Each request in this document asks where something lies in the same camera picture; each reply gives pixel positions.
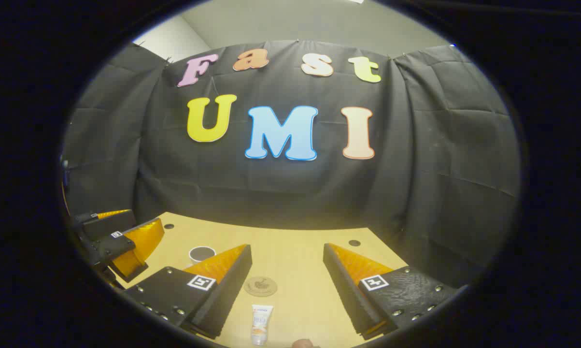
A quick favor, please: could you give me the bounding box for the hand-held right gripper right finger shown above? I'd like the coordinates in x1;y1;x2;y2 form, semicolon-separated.
323;243;466;340

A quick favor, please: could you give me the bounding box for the round brown coaster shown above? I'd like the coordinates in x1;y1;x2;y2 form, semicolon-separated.
243;276;278;297

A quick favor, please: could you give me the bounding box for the white cup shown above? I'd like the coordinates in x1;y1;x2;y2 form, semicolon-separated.
189;246;217;264

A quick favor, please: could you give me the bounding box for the black backdrop cloth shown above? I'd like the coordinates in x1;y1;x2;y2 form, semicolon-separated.
61;40;522;290

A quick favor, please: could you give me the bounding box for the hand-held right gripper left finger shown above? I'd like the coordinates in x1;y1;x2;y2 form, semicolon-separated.
124;244;253;340

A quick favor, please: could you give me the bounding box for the light wooden desktop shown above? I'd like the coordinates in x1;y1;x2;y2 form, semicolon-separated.
114;211;409;348

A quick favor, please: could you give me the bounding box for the white toothpaste tube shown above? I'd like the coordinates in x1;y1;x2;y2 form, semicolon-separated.
251;304;274;346

